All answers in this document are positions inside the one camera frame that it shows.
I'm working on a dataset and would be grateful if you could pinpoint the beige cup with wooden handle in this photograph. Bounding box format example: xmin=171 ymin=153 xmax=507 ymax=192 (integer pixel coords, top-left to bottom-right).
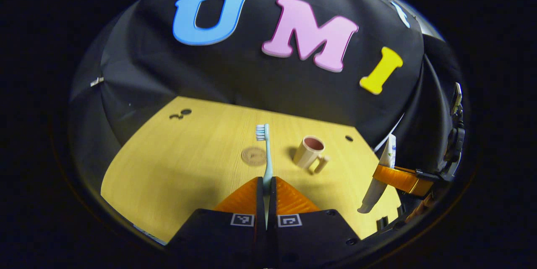
xmin=292 ymin=136 xmax=330 ymax=175

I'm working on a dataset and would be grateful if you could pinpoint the light green toothbrush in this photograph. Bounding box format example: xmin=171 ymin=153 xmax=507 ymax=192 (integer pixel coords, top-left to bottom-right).
xmin=255 ymin=123 xmax=274 ymax=230

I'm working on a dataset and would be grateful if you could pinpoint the white toothpaste tube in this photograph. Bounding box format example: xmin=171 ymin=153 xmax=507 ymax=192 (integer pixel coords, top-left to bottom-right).
xmin=357 ymin=134 xmax=397 ymax=214

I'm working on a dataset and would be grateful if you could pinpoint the wooden desktop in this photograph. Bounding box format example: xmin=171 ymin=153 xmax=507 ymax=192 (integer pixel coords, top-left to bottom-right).
xmin=101 ymin=96 xmax=401 ymax=244

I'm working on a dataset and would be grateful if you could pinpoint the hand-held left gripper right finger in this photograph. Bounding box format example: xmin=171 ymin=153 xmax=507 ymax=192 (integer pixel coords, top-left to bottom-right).
xmin=267 ymin=176 xmax=362 ymax=269

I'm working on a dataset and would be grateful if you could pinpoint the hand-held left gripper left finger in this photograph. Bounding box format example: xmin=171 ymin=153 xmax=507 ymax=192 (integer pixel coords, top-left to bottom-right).
xmin=167 ymin=176 xmax=268 ymax=269

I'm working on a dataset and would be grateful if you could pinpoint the round brown coaster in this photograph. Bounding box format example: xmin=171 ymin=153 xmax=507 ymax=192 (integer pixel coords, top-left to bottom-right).
xmin=241 ymin=146 xmax=268 ymax=166

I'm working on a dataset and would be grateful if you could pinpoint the black backdrop cloth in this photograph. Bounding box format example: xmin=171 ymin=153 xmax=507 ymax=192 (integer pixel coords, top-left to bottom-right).
xmin=69 ymin=0 xmax=466 ymax=194

